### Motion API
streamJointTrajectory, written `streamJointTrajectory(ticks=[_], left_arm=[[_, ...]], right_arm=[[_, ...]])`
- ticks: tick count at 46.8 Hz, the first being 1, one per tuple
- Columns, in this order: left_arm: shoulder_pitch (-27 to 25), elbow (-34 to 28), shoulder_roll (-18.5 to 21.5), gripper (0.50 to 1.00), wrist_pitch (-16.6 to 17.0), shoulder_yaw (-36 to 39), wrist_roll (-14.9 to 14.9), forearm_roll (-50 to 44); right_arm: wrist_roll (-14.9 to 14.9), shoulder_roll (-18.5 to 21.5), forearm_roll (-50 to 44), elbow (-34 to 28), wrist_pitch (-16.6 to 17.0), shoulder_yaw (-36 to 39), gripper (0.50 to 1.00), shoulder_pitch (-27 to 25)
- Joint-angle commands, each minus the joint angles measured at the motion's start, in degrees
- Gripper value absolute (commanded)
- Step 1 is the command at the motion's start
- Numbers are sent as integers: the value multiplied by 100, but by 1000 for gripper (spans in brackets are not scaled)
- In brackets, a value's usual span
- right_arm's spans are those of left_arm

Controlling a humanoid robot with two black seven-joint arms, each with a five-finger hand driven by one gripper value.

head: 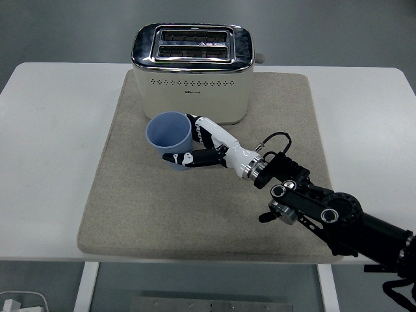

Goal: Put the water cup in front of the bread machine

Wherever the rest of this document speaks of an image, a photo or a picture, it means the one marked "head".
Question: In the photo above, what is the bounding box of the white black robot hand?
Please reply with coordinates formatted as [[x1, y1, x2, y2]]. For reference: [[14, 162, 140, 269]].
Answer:
[[162, 113, 260, 179]]

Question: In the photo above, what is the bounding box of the blue ribbed plastic cup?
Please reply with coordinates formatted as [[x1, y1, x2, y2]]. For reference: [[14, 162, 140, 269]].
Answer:
[[145, 111, 193, 172]]

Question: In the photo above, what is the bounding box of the cream chrome two-slot toaster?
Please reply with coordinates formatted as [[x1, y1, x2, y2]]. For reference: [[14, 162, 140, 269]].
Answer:
[[130, 23, 265, 126]]

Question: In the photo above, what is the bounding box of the beige felt table mat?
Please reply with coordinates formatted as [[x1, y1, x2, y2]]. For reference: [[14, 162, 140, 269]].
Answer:
[[76, 69, 346, 261]]

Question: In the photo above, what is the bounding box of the white table leg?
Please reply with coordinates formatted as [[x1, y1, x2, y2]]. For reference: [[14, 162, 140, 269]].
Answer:
[[317, 265, 341, 312], [73, 261, 100, 312]]

